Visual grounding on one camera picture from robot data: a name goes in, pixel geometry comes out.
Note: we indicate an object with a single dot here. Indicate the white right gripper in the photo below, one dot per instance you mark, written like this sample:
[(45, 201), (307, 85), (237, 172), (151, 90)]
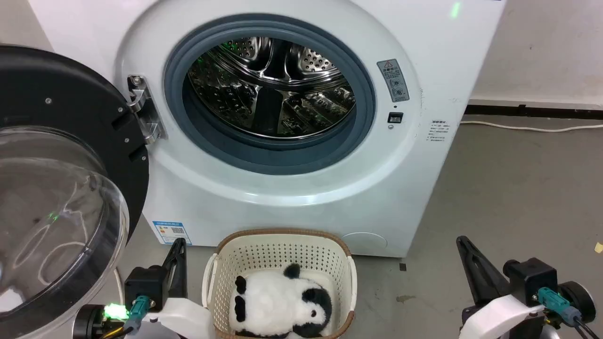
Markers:
[(504, 320)]

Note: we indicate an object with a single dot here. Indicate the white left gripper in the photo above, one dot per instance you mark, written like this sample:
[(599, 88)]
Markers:
[(183, 320)]

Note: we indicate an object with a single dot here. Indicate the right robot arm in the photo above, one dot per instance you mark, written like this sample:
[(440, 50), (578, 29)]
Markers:
[(577, 301)]

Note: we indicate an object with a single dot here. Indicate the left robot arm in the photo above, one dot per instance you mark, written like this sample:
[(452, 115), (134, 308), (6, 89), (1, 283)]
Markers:
[(89, 322)]

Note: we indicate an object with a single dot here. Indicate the white front-load washing machine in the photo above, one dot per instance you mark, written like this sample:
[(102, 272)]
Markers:
[(292, 202)]

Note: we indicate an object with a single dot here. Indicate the blue white energy label sticker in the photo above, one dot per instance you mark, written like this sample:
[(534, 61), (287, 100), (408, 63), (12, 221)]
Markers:
[(171, 231)]

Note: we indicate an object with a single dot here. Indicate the cream perforated laundry basket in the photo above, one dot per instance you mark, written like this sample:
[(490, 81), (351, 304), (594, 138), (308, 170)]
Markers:
[(264, 254)]

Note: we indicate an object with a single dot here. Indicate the black and white panda plush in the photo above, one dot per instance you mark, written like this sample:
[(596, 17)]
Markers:
[(278, 303)]

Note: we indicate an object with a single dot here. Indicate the yellow paper scrap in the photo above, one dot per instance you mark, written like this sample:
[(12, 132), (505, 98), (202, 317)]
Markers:
[(598, 247)]

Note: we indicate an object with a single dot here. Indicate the round white filter cover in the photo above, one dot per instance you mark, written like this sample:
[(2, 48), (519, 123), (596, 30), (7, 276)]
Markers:
[(365, 240)]

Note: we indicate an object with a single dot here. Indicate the black washer door with glass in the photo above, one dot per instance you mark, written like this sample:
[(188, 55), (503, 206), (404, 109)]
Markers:
[(56, 188)]

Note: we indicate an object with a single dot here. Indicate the grey rubber door gasket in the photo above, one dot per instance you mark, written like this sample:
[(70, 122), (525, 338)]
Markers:
[(282, 157)]

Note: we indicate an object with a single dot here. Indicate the chrome door hinge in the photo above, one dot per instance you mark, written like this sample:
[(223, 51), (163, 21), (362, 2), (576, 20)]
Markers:
[(145, 113)]

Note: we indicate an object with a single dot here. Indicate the black baseboard strip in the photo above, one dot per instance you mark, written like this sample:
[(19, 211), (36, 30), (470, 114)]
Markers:
[(532, 111)]

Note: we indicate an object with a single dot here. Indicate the steel washer drum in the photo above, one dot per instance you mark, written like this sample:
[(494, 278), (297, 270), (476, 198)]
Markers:
[(268, 89)]

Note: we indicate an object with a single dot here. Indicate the grey warning sticker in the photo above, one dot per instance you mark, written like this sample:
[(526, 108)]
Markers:
[(393, 80)]

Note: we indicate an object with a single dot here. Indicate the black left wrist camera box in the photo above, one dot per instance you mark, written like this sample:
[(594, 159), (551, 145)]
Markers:
[(146, 282)]

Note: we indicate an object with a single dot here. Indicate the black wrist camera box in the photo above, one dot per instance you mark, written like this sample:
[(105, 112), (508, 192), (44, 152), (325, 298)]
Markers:
[(530, 280), (146, 282)]

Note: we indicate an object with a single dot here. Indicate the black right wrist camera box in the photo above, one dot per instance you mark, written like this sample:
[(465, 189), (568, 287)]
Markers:
[(530, 280)]

